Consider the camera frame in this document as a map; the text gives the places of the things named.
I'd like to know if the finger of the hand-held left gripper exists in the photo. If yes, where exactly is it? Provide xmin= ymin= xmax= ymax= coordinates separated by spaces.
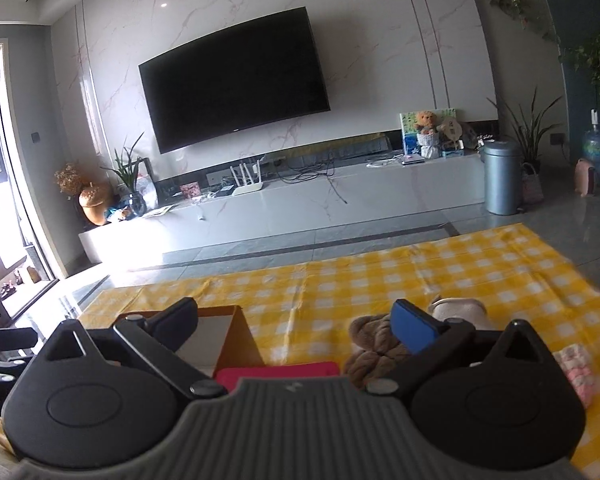
xmin=0 ymin=357 xmax=31 ymax=381
xmin=0 ymin=327 xmax=37 ymax=353

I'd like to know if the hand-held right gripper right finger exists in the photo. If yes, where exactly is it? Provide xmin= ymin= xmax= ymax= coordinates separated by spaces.
xmin=366 ymin=299 xmax=557 ymax=402

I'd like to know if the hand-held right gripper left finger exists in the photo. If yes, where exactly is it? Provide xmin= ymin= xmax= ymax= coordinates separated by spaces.
xmin=27 ymin=297 xmax=227 ymax=402

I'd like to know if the white cloth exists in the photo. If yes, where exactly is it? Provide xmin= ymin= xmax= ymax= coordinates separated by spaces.
xmin=427 ymin=295 xmax=488 ymax=331

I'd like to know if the brown knitted plush toy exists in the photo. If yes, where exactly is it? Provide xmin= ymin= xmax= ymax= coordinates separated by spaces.
xmin=342 ymin=314 xmax=416 ymax=391

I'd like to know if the cardboard box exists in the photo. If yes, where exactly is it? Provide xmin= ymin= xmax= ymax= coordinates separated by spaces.
xmin=117 ymin=305 xmax=266 ymax=378

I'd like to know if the pink and white knitted piece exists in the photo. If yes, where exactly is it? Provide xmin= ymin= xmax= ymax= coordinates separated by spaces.
xmin=552 ymin=344 xmax=596 ymax=408

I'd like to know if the yellow checked tablecloth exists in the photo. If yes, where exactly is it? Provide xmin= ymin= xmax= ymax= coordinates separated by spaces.
xmin=77 ymin=222 xmax=600 ymax=480

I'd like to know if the red square box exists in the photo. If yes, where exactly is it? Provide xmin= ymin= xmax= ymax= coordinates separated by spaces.
xmin=214 ymin=361 xmax=341 ymax=393

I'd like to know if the green plant in glass vase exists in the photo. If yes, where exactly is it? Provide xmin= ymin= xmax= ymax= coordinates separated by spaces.
xmin=100 ymin=132 xmax=148 ymax=218

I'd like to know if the orange acorn-shaped jar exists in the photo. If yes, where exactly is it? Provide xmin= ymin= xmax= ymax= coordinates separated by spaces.
xmin=78 ymin=181 xmax=113 ymax=227

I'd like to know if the white router with antennas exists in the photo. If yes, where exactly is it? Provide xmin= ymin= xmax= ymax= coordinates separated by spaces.
xmin=229 ymin=158 xmax=265 ymax=197

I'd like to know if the white marble television cabinet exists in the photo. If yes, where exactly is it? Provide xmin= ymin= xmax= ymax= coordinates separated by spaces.
xmin=78 ymin=130 xmax=486 ymax=266

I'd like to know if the silver round trash can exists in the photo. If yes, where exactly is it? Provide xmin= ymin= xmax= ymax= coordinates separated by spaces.
xmin=481 ymin=139 xmax=523 ymax=216

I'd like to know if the dried flower bunch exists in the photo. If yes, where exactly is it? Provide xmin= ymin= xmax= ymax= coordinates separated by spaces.
xmin=54 ymin=162 xmax=83 ymax=196

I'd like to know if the woven basket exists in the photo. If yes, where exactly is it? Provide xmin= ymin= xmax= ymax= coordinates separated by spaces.
xmin=521 ymin=162 xmax=545 ymax=204

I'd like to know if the painted picture board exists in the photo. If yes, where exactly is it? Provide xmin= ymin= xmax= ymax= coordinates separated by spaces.
xmin=400 ymin=108 xmax=456 ymax=157

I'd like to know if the round hand fan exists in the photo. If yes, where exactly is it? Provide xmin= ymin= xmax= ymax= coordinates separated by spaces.
xmin=439 ymin=117 xmax=465 ymax=143

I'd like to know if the brown teddy bear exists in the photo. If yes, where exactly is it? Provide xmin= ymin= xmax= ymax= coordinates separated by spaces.
xmin=412 ymin=110 xmax=443 ymax=160

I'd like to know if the tall potted floor plant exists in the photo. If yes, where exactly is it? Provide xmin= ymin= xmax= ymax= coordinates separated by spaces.
xmin=487 ymin=87 xmax=563 ymax=176

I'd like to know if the small pink heater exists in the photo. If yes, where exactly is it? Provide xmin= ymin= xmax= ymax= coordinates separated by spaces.
xmin=574 ymin=158 xmax=598 ymax=196

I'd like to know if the blue water bottle with pump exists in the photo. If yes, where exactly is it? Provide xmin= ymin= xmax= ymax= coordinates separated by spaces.
xmin=582 ymin=109 xmax=600 ymax=181

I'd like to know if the hanging green vine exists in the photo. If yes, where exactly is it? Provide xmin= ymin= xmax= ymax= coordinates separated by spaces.
xmin=484 ymin=0 xmax=561 ymax=46

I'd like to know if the black cable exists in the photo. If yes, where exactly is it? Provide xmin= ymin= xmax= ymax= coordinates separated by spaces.
xmin=275 ymin=152 xmax=348 ymax=206

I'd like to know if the black wall television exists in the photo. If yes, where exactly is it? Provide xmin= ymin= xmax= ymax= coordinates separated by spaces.
xmin=138 ymin=6 xmax=331 ymax=155

